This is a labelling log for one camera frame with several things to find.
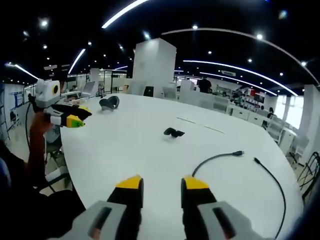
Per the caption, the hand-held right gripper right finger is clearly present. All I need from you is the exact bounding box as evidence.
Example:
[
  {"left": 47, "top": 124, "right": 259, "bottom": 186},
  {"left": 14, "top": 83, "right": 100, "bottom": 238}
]
[{"left": 180, "top": 174, "right": 274, "bottom": 240}]

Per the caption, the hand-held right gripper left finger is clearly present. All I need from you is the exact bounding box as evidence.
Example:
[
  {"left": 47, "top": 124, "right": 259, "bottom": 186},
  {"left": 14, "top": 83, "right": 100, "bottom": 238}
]
[{"left": 48, "top": 174, "right": 145, "bottom": 240}]

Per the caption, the black Velcro strap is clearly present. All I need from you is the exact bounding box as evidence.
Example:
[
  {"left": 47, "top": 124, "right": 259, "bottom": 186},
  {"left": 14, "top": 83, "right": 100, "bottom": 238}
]
[{"left": 163, "top": 127, "right": 186, "bottom": 139}]

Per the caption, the black charging cable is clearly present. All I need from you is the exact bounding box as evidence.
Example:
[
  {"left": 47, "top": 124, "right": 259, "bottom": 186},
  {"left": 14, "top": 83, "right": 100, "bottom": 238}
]
[{"left": 191, "top": 150, "right": 287, "bottom": 240}]

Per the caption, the white desk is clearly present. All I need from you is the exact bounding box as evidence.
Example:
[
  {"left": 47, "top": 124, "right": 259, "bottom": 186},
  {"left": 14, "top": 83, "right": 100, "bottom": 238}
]
[{"left": 59, "top": 93, "right": 305, "bottom": 240}]

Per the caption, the open silver laptop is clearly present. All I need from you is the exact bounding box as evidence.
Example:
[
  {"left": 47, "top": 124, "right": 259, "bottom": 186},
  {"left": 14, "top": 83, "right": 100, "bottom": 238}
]
[{"left": 80, "top": 80, "right": 98, "bottom": 98}]

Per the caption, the black curved object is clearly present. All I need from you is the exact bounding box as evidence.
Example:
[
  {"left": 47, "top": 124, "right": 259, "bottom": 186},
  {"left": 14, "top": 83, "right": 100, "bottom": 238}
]
[{"left": 98, "top": 95, "right": 121, "bottom": 111}]

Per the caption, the white square pillar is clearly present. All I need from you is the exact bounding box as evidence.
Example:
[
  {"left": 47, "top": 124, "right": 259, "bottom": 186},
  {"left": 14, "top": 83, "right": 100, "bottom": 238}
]
[{"left": 131, "top": 37, "right": 177, "bottom": 98}]

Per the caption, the person's dark clothing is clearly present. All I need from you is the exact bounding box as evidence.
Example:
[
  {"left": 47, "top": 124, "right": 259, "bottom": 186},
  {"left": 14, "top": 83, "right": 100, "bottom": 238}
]
[{"left": 0, "top": 138, "right": 87, "bottom": 240}]

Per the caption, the white office chair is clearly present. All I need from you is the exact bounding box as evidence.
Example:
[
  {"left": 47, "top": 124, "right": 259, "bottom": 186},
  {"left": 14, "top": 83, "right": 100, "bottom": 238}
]
[{"left": 266, "top": 117, "right": 288, "bottom": 146}]

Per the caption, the black metal rack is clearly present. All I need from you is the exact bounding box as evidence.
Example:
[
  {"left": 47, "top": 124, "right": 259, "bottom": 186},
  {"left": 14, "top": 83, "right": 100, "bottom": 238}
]
[{"left": 296, "top": 150, "right": 320, "bottom": 202}]

